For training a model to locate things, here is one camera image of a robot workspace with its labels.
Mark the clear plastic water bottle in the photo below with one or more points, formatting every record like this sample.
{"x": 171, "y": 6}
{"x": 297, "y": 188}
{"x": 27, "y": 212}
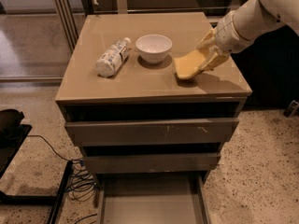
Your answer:
{"x": 113, "y": 58}

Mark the top grey drawer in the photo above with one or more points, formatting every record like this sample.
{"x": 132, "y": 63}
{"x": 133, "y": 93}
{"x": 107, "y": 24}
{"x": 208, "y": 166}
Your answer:
{"x": 153, "y": 132}

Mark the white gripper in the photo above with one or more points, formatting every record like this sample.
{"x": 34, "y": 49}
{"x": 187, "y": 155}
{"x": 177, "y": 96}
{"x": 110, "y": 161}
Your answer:
{"x": 230, "y": 34}

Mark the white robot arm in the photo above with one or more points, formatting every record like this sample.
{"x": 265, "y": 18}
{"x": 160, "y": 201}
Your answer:
{"x": 270, "y": 15}

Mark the middle grey drawer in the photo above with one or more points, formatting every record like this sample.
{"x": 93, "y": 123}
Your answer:
{"x": 152, "y": 163}

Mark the white bowl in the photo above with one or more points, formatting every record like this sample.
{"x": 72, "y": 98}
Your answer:
{"x": 153, "y": 48}

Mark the bottom grey drawer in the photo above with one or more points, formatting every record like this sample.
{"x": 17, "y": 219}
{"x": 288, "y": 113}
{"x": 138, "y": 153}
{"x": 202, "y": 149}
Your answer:
{"x": 168, "y": 198}

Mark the grey drawer cabinet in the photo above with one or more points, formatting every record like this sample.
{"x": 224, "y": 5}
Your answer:
{"x": 142, "y": 91}

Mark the yellow sponge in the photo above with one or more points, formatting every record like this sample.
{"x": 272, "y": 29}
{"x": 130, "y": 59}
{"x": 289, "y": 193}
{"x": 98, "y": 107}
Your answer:
{"x": 188, "y": 66}

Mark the grey drawer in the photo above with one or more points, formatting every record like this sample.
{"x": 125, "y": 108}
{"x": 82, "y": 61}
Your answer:
{"x": 153, "y": 132}
{"x": 152, "y": 163}
{"x": 168, "y": 198}

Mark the small dark floor object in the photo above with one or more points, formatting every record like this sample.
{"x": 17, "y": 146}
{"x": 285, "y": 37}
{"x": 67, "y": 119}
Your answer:
{"x": 292, "y": 109}

